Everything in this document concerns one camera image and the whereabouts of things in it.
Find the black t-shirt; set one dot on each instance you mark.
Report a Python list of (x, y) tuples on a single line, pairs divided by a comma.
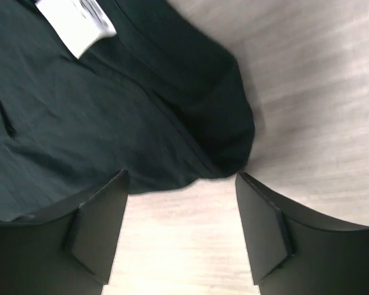
[(91, 88)]

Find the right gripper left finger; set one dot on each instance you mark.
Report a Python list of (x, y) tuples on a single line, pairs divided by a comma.
[(67, 247)]

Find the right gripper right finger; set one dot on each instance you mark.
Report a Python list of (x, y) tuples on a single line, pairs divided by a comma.
[(295, 250)]

